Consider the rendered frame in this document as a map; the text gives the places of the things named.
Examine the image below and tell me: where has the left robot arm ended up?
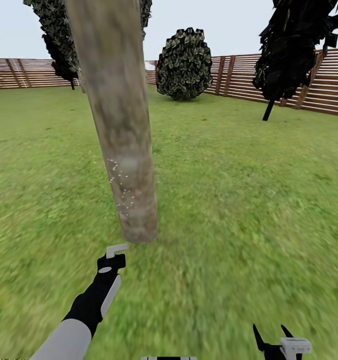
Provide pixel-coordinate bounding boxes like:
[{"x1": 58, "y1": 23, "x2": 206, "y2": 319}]
[{"x1": 30, "y1": 243, "x2": 129, "y2": 360}]

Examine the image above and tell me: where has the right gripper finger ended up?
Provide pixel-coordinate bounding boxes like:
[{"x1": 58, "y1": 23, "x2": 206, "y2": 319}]
[
  {"x1": 281, "y1": 324, "x2": 292, "y2": 337},
  {"x1": 253, "y1": 324, "x2": 266, "y2": 351}
]

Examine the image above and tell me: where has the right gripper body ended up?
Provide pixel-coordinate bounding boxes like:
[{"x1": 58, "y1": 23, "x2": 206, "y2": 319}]
[{"x1": 264, "y1": 343, "x2": 302, "y2": 360}]

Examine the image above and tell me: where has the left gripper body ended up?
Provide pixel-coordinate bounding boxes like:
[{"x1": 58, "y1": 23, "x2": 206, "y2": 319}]
[{"x1": 97, "y1": 254, "x2": 126, "y2": 269}]

